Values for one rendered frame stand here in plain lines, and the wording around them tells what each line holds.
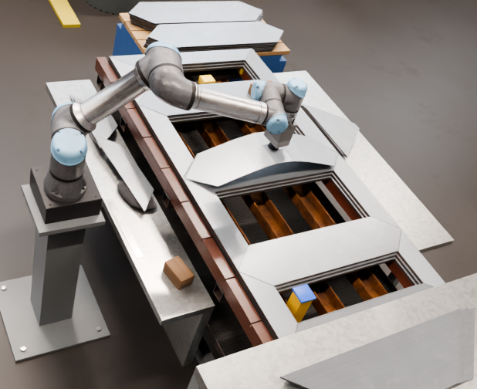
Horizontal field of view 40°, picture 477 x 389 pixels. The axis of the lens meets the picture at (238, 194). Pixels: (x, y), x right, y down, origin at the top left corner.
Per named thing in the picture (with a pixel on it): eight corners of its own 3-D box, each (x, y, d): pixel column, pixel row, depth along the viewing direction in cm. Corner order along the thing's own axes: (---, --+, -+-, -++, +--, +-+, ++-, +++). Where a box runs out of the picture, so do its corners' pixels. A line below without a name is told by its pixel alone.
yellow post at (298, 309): (287, 321, 225) (305, 287, 213) (294, 333, 223) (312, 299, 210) (275, 324, 223) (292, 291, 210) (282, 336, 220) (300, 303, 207)
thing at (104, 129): (95, 93, 288) (96, 86, 285) (127, 151, 266) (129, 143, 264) (68, 95, 282) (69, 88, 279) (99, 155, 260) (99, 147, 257)
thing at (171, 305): (89, 84, 296) (89, 79, 294) (213, 310, 224) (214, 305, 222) (45, 88, 286) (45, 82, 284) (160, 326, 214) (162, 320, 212)
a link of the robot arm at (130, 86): (42, 141, 221) (170, 59, 203) (43, 111, 230) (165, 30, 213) (68, 159, 229) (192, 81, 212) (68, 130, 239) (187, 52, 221)
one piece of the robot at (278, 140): (307, 116, 239) (292, 150, 250) (292, 102, 244) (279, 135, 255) (287, 120, 234) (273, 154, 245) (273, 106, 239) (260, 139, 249)
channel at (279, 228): (177, 76, 315) (179, 67, 312) (372, 362, 223) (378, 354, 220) (162, 77, 311) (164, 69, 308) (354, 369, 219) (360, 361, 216)
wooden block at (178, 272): (162, 270, 227) (164, 261, 223) (175, 264, 230) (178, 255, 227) (178, 290, 222) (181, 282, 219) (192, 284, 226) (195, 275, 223)
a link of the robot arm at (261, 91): (260, 96, 221) (289, 99, 225) (254, 75, 228) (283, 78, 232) (253, 113, 227) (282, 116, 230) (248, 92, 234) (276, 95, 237)
